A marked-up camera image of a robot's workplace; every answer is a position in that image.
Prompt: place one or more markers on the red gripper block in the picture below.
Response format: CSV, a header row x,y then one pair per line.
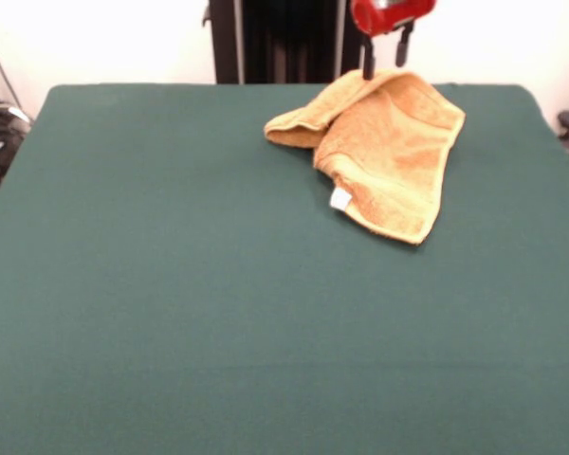
x,y
393,12

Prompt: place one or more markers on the tan terry towel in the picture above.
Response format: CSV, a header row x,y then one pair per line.
x,y
389,151

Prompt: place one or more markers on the dark green table cloth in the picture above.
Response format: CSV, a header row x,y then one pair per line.
x,y
170,284

